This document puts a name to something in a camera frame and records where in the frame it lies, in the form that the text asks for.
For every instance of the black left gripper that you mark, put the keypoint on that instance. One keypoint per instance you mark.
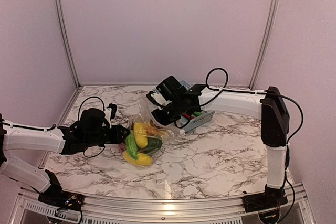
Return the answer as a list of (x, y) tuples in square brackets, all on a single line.
[(117, 138)]

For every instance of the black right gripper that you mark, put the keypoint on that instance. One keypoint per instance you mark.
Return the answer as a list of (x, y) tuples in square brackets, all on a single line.
[(160, 119)]

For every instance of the red fake chili pepper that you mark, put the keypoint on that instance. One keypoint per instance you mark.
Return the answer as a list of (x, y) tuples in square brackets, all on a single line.
[(188, 117)]

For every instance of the clear zip top bag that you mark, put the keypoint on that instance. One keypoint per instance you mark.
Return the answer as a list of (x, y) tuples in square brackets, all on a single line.
[(147, 136)]

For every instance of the green fake cucumber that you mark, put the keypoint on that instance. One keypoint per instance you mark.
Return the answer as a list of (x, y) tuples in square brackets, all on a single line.
[(196, 114)]

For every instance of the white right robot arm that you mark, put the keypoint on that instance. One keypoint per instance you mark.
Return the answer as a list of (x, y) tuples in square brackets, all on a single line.
[(172, 100)]

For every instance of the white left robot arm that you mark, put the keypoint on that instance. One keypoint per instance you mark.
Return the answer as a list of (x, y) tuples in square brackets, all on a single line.
[(64, 140)]

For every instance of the green fake leafy vegetable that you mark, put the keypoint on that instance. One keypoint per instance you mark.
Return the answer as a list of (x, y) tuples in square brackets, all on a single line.
[(154, 144)]

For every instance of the small yellow fake corn cob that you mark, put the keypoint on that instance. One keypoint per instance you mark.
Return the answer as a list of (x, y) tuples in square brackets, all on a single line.
[(142, 159)]

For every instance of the light blue perforated plastic basket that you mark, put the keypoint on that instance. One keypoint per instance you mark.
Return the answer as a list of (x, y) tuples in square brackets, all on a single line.
[(189, 123)]

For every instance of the aluminium front rail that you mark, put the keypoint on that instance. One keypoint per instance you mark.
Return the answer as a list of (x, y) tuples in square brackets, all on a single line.
[(104, 209)]

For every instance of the left aluminium corner post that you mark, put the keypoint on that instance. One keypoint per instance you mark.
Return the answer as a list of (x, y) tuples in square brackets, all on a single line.
[(66, 43)]

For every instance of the aluminium corner post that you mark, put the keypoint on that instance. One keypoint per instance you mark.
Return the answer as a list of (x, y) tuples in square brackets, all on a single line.
[(264, 43), (66, 43)]

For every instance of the right aluminium corner post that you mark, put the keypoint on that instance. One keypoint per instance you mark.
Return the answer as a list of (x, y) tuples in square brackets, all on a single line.
[(264, 43)]

